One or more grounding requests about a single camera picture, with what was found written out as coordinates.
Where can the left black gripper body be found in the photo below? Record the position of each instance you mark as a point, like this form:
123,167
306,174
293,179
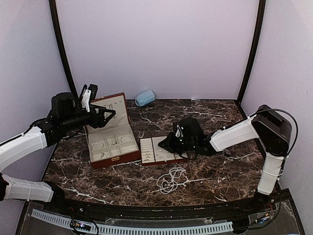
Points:
71,121

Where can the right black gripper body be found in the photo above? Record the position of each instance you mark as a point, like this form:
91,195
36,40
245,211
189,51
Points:
179,146

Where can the small red jewelry tray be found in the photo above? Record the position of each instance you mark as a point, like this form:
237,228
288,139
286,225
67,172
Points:
152,154

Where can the large red jewelry box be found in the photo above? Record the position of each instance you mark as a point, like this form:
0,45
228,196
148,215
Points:
107,144

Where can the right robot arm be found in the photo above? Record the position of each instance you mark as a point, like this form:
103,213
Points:
267,127

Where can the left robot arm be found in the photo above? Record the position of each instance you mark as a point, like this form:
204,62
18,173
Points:
37,137

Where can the light blue faceted cup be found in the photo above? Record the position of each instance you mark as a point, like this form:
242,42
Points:
144,98

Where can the white cable duct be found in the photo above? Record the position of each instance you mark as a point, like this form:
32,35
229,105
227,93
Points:
132,227

